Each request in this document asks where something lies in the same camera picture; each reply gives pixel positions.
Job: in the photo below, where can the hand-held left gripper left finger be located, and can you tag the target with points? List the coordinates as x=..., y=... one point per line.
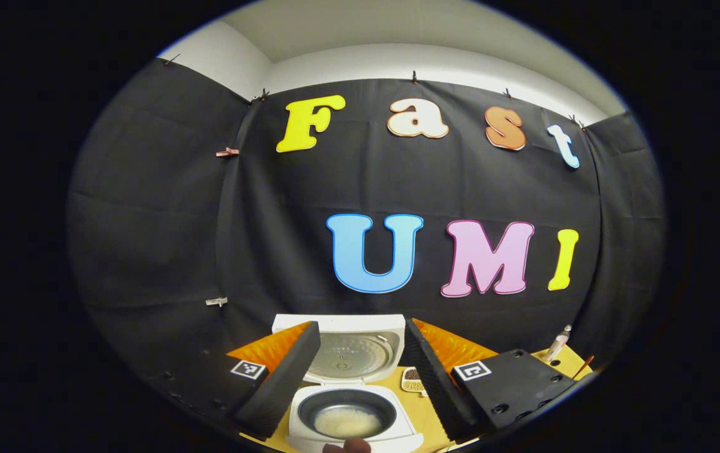
x=284, y=384

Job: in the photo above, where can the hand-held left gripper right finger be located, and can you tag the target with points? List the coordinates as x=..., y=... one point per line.
x=441, y=384

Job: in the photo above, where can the white rice cooker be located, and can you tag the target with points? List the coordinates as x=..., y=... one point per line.
x=347, y=358

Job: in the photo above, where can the white rice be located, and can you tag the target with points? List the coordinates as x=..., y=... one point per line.
x=347, y=423

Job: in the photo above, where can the brown wooden spoon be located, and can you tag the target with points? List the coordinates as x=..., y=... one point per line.
x=583, y=367

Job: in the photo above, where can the divided white condiment dish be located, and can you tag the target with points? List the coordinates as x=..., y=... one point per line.
x=411, y=379

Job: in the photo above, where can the white cloth clip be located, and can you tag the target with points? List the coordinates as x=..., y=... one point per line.
x=216, y=302

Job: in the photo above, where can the small clear bottle pink label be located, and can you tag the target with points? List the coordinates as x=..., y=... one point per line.
x=558, y=345

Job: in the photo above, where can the red cloth clip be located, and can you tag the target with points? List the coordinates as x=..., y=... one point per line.
x=227, y=152

